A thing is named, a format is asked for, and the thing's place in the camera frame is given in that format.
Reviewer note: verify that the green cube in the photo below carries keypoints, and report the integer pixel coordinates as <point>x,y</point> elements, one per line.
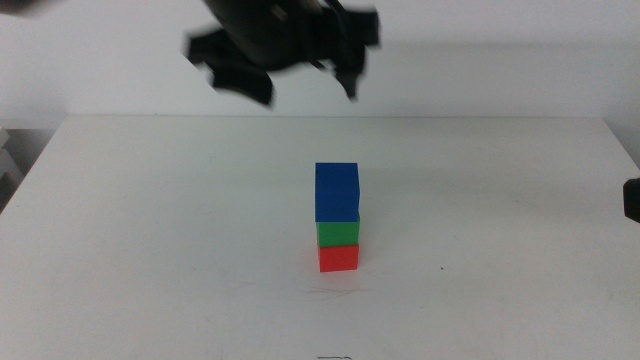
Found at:
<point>338,234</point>

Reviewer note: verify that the blue cube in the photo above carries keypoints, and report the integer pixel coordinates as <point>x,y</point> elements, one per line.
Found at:
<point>336,192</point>

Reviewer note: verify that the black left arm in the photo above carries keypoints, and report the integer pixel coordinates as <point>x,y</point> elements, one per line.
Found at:
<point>250,9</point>

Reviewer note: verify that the red cube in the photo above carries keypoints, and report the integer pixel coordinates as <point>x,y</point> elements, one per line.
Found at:
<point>339,259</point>

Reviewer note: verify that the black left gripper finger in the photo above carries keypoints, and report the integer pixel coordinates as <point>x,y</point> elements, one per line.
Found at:
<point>351,72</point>
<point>247,82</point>

